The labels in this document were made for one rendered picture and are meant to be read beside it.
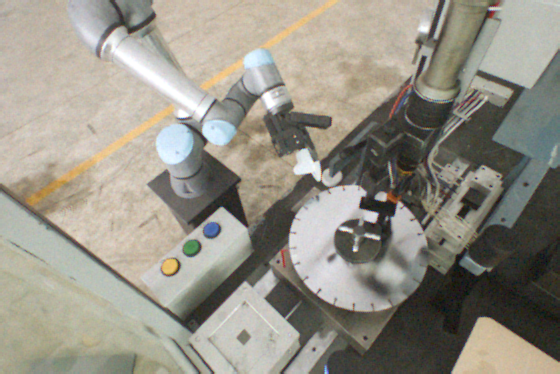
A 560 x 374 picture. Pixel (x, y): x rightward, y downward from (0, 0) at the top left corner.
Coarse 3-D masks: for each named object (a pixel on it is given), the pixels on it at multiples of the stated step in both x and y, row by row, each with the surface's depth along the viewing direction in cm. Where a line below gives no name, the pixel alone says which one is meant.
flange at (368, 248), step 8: (344, 224) 83; (352, 224) 83; (368, 224) 82; (336, 232) 82; (344, 232) 81; (368, 232) 81; (376, 232) 81; (336, 240) 80; (344, 240) 80; (352, 240) 78; (368, 240) 80; (376, 240) 80; (336, 248) 79; (344, 248) 79; (352, 248) 79; (360, 248) 79; (368, 248) 79; (376, 248) 79; (344, 256) 78; (352, 256) 78; (360, 256) 78; (368, 256) 78
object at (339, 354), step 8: (336, 352) 49; (344, 352) 49; (328, 360) 48; (336, 360) 48; (344, 360) 48; (352, 360) 48; (328, 368) 48; (336, 368) 47; (344, 368) 47; (352, 368) 47
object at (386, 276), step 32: (320, 192) 90; (352, 192) 89; (320, 224) 84; (384, 224) 83; (416, 224) 82; (320, 256) 79; (384, 256) 78; (416, 256) 78; (320, 288) 75; (352, 288) 74; (384, 288) 74; (416, 288) 74
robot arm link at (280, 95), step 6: (270, 90) 82; (276, 90) 82; (282, 90) 83; (264, 96) 83; (270, 96) 82; (276, 96) 82; (282, 96) 82; (288, 96) 84; (264, 102) 84; (270, 102) 82; (276, 102) 82; (282, 102) 82; (264, 108) 85; (270, 108) 83
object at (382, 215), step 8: (376, 152) 62; (360, 200) 80; (368, 200) 77; (376, 200) 80; (360, 208) 81; (368, 208) 80; (376, 208) 79; (384, 208) 78; (392, 208) 78; (384, 216) 80; (392, 216) 79
